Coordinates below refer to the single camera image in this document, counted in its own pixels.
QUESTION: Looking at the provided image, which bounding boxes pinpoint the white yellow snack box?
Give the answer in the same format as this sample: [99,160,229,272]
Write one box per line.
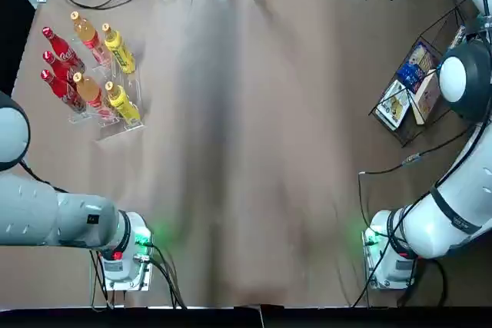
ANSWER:
[374,80,412,131]

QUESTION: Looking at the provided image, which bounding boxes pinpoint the dark blue cookie bag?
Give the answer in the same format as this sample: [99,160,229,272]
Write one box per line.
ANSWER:
[395,41,437,94]

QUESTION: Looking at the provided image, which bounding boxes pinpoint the black left base cables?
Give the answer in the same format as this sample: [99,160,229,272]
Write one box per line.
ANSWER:
[90,241,188,310]

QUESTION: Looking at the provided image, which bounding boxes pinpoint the black wire basket shelf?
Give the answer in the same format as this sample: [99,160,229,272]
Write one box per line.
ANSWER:
[367,0,485,148]

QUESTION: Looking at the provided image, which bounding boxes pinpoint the black base cables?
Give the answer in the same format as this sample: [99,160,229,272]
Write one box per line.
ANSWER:
[351,250,449,308]
[90,241,188,310]

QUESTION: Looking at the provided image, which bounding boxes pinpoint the orange tea bottle red label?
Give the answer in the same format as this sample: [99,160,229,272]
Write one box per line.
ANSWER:
[70,11,112,66]
[72,71,116,118]

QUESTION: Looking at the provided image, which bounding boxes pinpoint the black cable silver plug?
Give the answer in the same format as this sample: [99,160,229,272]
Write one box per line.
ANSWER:
[357,128,477,229]

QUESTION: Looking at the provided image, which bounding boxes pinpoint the clear acrylic shelf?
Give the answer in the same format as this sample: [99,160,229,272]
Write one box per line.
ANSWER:
[67,34,146,141]

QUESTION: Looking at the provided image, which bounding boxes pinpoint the yellow drink bottle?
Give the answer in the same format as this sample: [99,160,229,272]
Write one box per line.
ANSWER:
[104,81,141,125]
[101,23,137,75]

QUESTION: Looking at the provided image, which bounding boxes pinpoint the white cracker box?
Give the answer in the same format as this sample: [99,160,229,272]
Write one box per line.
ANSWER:
[413,69,443,126]

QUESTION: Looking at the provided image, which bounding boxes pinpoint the black right base cables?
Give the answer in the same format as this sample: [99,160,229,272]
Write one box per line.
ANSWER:
[351,250,449,308]

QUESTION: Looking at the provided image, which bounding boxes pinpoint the red cola bottle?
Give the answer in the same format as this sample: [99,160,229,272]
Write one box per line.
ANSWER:
[42,50,80,87]
[41,26,86,74]
[40,69,88,114]

